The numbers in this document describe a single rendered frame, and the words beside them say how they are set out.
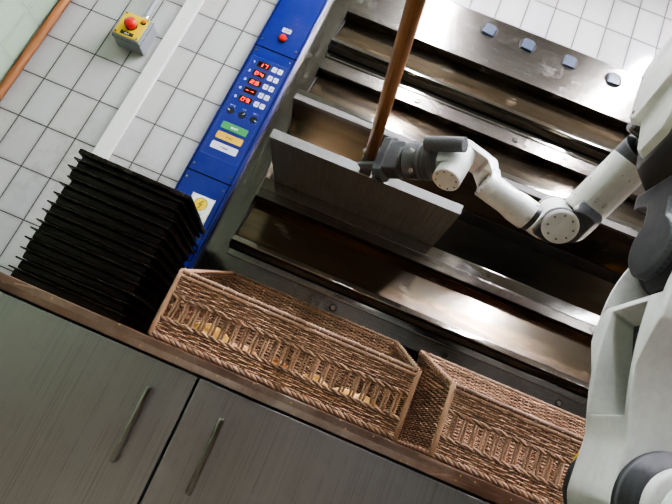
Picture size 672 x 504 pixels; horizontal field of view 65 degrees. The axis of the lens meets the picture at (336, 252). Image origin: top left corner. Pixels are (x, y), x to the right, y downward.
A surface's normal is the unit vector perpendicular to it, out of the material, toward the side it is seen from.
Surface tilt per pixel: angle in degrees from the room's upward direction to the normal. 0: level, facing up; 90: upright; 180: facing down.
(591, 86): 90
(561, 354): 70
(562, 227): 131
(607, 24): 90
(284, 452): 90
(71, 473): 90
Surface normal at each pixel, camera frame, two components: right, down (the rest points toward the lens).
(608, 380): 0.07, -0.29
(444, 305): 0.20, -0.56
